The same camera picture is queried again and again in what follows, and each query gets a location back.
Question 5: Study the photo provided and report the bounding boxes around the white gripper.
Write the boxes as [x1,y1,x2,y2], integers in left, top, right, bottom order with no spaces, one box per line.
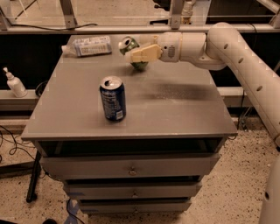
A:
[124,32,182,63]

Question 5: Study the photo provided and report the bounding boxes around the green soda can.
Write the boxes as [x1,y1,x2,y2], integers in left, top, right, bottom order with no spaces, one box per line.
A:
[118,36,148,71]

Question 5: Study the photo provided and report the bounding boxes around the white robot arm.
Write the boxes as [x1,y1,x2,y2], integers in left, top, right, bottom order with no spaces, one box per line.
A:
[125,23,280,224]

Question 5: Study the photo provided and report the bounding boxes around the blue soda can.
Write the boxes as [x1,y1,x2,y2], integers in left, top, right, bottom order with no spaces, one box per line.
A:
[100,76,126,122]

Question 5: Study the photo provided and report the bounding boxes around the clear plastic water bottle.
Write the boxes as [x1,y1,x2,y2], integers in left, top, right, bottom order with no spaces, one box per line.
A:
[61,36,112,57]

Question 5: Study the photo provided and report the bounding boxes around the grey drawer cabinet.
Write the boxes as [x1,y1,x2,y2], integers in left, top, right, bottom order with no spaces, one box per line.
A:
[20,32,239,217]

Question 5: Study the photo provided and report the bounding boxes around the top grey drawer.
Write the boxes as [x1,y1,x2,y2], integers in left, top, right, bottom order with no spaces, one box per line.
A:
[40,153,220,180]

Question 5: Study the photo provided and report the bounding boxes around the grey drawer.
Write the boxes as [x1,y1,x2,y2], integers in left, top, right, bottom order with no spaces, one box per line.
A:
[64,181,202,200]
[79,200,191,214]
[40,153,220,180]

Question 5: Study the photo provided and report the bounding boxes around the white pump dispenser bottle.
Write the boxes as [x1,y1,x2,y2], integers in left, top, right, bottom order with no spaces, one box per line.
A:
[3,67,27,98]

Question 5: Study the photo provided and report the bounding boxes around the middle grey drawer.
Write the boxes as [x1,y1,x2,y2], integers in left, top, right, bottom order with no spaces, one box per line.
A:
[64,181,202,200]

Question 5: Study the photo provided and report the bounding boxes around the bottom grey drawer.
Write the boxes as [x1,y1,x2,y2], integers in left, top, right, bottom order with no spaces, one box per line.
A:
[79,200,191,214]

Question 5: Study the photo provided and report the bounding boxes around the black stand leg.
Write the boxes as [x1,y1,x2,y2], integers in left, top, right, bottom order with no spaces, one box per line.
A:
[26,152,41,203]

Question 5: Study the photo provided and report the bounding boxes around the metal frame rail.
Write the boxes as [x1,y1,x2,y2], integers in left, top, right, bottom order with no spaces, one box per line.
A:
[0,24,280,35]

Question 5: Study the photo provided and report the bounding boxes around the black floor cables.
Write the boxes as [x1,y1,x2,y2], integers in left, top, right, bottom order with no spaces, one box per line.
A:
[0,125,36,165]

